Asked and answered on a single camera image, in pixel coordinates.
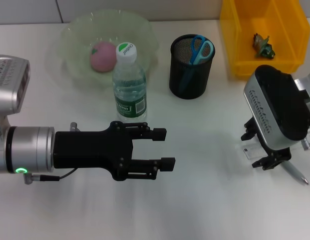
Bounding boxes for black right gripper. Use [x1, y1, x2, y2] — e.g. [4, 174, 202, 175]
[240, 117, 292, 171]

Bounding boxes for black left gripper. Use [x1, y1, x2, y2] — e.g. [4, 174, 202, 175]
[54, 121, 176, 181]

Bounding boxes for transparent plastic ruler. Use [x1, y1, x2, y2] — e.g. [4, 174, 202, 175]
[242, 142, 268, 161]

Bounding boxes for silver clear pen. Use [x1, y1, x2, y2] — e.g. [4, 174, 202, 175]
[281, 161, 310, 186]

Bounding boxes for clear green-label water bottle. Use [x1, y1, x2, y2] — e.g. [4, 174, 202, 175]
[112, 41, 148, 125]

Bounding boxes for green plastic wrapper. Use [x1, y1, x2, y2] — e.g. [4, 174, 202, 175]
[252, 32, 275, 60]

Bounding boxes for blue scissors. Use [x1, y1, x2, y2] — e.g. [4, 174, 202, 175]
[178, 35, 214, 93]

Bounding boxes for pink toy peach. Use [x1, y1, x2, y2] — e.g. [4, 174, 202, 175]
[90, 41, 118, 73]

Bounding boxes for black mesh pen holder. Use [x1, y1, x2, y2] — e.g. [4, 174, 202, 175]
[169, 34, 216, 100]

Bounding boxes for translucent green fruit plate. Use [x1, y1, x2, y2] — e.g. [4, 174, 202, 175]
[60, 9, 161, 92]

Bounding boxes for yellow plastic bin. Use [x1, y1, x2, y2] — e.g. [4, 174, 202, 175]
[219, 0, 310, 80]

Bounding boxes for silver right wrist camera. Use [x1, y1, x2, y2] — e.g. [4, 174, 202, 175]
[243, 64, 310, 151]

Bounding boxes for right gripper connector cable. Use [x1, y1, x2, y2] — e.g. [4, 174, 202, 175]
[301, 128, 310, 152]

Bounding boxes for gripper connector cable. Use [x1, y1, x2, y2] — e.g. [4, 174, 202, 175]
[23, 167, 78, 185]
[301, 128, 310, 152]

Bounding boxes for left gripper connector cable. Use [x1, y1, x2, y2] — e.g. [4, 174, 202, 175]
[23, 167, 78, 185]

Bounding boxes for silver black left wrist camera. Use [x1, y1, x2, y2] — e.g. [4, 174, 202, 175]
[0, 54, 31, 116]

